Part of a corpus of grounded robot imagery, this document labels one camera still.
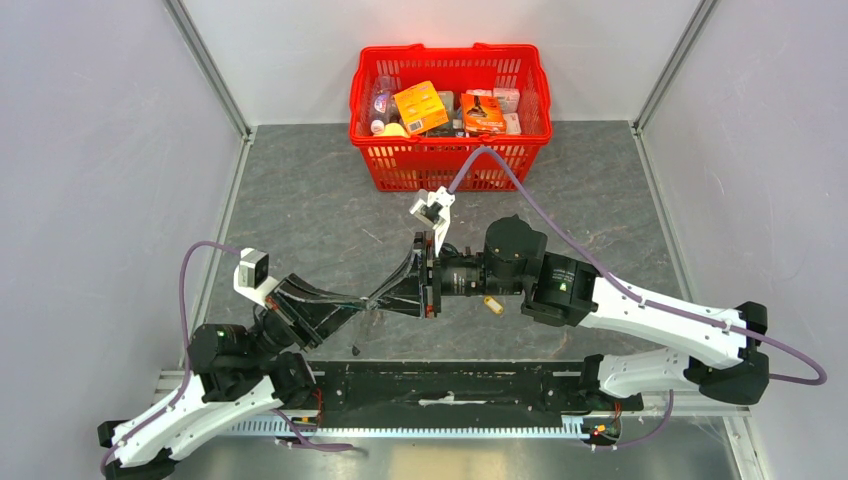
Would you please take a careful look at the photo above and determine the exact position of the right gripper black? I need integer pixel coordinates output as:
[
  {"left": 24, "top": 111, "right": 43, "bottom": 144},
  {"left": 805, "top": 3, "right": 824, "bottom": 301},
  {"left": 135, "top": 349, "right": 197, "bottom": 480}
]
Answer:
[{"left": 366, "top": 232, "right": 525, "bottom": 319}]

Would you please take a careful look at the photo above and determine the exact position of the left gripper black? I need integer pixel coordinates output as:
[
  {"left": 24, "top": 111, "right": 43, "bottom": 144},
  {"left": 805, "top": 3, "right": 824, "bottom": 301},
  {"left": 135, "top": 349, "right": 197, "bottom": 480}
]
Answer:
[{"left": 247, "top": 271, "right": 368, "bottom": 366}]

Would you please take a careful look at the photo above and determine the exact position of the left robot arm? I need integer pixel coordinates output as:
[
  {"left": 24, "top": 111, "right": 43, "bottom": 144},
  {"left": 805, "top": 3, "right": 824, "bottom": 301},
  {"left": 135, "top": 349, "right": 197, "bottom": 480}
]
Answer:
[{"left": 98, "top": 275, "right": 374, "bottom": 479}]

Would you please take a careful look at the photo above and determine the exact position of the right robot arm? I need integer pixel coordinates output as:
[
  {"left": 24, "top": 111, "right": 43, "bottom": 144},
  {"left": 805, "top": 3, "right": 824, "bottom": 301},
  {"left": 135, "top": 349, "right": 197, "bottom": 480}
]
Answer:
[{"left": 366, "top": 215, "right": 769, "bottom": 409}]

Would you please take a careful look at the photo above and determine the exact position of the yellow key tag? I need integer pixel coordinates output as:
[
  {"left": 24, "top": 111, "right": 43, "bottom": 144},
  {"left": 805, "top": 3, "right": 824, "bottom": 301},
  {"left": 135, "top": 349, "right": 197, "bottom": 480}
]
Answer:
[{"left": 483, "top": 296, "right": 504, "bottom": 315}]

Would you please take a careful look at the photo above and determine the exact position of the yellow round item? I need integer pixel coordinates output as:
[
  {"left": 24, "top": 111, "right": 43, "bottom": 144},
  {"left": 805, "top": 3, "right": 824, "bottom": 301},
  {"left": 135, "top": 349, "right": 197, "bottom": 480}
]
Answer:
[{"left": 379, "top": 123, "right": 410, "bottom": 138}]

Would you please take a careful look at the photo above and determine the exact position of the red shopping basket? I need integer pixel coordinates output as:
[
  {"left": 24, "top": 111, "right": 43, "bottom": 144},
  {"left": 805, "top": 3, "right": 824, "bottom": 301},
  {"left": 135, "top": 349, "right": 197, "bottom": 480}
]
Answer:
[{"left": 348, "top": 43, "right": 553, "bottom": 191}]

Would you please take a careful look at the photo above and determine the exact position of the orange box left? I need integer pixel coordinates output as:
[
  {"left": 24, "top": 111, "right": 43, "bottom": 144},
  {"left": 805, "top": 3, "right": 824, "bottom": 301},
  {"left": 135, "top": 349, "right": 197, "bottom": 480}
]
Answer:
[{"left": 393, "top": 81, "right": 449, "bottom": 135}]

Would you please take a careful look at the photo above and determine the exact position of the clear plastic bottle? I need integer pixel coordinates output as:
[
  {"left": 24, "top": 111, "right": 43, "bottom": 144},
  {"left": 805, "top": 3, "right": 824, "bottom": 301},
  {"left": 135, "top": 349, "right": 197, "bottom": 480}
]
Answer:
[{"left": 367, "top": 75, "right": 400, "bottom": 135}]

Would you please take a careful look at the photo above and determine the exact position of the orange black package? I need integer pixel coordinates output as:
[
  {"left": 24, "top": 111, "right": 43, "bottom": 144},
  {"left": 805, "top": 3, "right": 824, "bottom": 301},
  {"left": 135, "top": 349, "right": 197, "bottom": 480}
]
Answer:
[{"left": 460, "top": 93, "right": 507, "bottom": 135}]

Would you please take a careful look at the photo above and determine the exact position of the white pink box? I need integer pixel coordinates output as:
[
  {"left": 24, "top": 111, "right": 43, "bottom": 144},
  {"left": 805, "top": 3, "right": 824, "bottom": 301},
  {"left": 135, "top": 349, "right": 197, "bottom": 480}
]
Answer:
[{"left": 492, "top": 87, "right": 521, "bottom": 114}]

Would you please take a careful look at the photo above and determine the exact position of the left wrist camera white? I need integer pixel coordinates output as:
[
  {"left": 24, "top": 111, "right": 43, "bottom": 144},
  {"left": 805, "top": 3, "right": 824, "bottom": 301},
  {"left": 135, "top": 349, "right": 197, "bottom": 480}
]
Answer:
[{"left": 232, "top": 248, "right": 279, "bottom": 307}]

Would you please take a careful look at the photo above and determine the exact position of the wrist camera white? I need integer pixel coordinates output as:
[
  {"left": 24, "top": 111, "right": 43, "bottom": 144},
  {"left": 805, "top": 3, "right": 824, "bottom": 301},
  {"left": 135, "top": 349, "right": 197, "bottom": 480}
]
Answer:
[
  {"left": 409, "top": 186, "right": 455, "bottom": 257},
  {"left": 232, "top": 248, "right": 279, "bottom": 307}
]

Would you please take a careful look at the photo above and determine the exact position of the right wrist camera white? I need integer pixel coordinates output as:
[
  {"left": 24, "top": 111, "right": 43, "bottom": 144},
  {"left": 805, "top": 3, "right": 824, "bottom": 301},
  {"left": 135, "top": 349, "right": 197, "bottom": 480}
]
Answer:
[{"left": 409, "top": 186, "right": 455, "bottom": 257}]

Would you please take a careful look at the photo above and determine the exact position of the black base frame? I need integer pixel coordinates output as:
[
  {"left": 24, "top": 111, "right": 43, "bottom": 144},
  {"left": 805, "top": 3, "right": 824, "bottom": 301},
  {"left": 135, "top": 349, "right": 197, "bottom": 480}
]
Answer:
[{"left": 283, "top": 360, "right": 644, "bottom": 430}]

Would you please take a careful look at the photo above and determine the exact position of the white slotted cable duct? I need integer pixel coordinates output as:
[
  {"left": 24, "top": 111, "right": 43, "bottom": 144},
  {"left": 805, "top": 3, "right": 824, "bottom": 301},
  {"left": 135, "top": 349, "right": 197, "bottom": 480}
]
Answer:
[{"left": 213, "top": 410, "right": 600, "bottom": 441}]

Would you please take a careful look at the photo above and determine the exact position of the left aluminium corner post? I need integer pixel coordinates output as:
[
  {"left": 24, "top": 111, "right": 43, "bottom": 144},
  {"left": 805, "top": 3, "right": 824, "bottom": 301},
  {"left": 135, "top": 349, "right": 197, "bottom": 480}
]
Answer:
[{"left": 163, "top": 0, "right": 252, "bottom": 140}]

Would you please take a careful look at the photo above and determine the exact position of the aluminium corner post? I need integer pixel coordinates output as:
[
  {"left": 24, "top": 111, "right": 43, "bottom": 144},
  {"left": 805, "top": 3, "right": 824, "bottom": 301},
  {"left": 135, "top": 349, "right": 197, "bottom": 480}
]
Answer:
[
  {"left": 631, "top": 0, "right": 720, "bottom": 135},
  {"left": 163, "top": 0, "right": 252, "bottom": 140}
]

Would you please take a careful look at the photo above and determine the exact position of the right aluminium corner post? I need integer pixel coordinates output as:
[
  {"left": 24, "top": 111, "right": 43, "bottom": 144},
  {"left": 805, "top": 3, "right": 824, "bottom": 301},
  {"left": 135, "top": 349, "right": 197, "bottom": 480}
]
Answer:
[{"left": 631, "top": 0, "right": 720, "bottom": 135}]

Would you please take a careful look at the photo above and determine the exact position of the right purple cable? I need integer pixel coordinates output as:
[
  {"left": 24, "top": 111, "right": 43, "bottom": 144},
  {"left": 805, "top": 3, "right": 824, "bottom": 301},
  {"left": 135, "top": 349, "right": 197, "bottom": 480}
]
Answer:
[{"left": 450, "top": 145, "right": 828, "bottom": 387}]

